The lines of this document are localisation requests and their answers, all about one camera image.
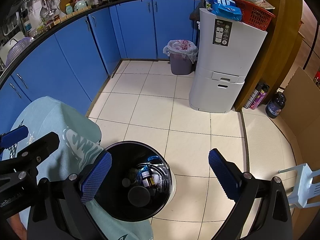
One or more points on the red plastic basket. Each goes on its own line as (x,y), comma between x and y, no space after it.
(254,15)

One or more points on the blue foil wrapper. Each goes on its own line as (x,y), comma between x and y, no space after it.
(154,160)

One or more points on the mint green kettle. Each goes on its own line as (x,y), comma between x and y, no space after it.
(80,4)

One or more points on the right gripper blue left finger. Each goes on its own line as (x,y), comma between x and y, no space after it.
(93,175)

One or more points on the person's left hand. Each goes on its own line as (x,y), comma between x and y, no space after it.
(18,227)

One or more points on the purple plastic basket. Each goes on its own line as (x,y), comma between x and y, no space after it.
(17,49)

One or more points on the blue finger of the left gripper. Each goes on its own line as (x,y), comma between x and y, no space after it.
(38,151)
(13,137)

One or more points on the blue snack bag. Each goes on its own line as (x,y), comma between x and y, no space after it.
(224,8)

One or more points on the white tall appliance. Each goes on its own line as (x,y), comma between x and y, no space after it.
(227,50)

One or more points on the light blue plastic stool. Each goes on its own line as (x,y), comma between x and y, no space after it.
(304,189)

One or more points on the brown medicine bottle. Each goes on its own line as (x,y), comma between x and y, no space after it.
(147,179)

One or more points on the teal printed tablecloth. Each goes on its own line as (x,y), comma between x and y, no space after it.
(78,147)

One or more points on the dark glass jar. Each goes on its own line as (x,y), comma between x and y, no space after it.
(275,105)

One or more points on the black trash bin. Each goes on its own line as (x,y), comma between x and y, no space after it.
(122,193)

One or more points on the grey bin with plastic bag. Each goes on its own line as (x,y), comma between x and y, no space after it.
(182,55)

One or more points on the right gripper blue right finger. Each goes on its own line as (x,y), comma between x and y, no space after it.
(227,173)

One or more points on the metal dish rack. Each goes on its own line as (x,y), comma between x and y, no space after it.
(18,18)

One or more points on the blue kitchen cabinets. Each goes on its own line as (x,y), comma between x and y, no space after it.
(73,60)

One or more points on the spray cans on floor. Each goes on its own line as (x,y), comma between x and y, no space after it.
(257,96)

